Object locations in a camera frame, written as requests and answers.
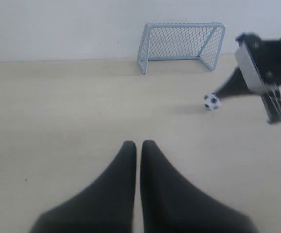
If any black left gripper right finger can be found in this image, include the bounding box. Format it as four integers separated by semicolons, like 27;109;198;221
140;140;255;233

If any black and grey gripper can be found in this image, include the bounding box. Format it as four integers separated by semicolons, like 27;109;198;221
215;33;281;124

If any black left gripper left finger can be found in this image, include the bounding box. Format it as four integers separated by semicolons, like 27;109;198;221
30;141;137;233

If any black and white mini ball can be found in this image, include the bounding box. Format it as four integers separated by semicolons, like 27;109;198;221
203;93;221;111

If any small light blue goal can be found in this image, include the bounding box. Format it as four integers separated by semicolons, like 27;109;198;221
137;22;226;74

